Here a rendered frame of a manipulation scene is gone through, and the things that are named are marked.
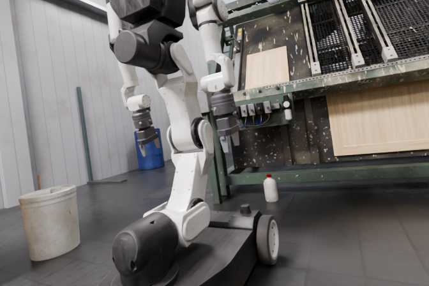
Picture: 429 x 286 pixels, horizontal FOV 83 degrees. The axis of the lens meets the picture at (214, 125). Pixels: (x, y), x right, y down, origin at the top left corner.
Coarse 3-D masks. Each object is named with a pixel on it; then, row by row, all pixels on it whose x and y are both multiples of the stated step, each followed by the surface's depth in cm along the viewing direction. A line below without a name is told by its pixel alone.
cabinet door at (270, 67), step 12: (276, 48) 228; (252, 60) 231; (264, 60) 225; (276, 60) 219; (252, 72) 222; (264, 72) 216; (276, 72) 210; (288, 72) 205; (252, 84) 213; (264, 84) 207
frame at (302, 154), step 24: (312, 120) 203; (216, 144) 216; (240, 144) 233; (264, 144) 224; (288, 144) 211; (312, 144) 204; (240, 168) 261; (336, 168) 188; (360, 168) 178; (384, 168) 170; (408, 168) 165
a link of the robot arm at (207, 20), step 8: (200, 8) 90; (208, 8) 87; (200, 16) 87; (208, 16) 87; (216, 16) 88; (192, 24) 91; (200, 24) 88; (208, 24) 86; (216, 24) 88; (200, 32) 88; (208, 32) 87; (216, 32) 88; (208, 40) 87; (216, 40) 88; (208, 48) 88; (216, 48) 88
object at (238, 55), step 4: (240, 28) 266; (240, 32) 262; (240, 36) 257; (240, 52) 242; (236, 56) 240; (240, 56) 239; (236, 60) 237; (240, 60) 237; (236, 64) 233; (240, 64) 235; (236, 68) 230; (240, 68) 233; (236, 72) 227; (236, 76) 224; (236, 80) 220; (236, 84) 217; (232, 88) 216; (236, 88) 215
